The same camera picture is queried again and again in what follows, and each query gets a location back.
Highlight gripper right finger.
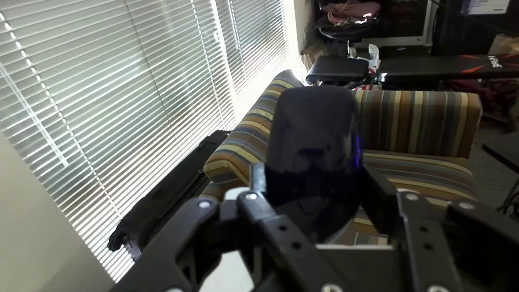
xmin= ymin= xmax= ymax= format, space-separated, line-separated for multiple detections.
xmin=359 ymin=164 xmax=519 ymax=292

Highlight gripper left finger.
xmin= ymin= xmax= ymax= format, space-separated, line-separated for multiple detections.
xmin=109 ymin=162 xmax=345 ymax=292

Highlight black device with blue light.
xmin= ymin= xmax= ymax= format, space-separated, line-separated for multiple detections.
xmin=266 ymin=86 xmax=364 ymax=243

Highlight striped armchair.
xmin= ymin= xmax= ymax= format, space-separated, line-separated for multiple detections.
xmin=200 ymin=69 xmax=484 ymax=249

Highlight long black case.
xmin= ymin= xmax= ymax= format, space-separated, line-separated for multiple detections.
xmin=107 ymin=130 xmax=232 ymax=261

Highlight black weight bench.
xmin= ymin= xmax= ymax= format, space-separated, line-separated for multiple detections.
xmin=305 ymin=53 xmax=519 ymax=90

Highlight cardboard box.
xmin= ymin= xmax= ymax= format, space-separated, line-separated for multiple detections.
xmin=301 ymin=42 xmax=330 ymax=71
xmin=489 ymin=34 xmax=519 ymax=56

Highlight white plastic bag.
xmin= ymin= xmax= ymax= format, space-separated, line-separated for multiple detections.
xmin=349 ymin=44 xmax=382 ymax=90

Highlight white window blinds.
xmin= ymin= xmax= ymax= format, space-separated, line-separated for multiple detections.
xmin=0 ymin=0 xmax=293 ymax=282

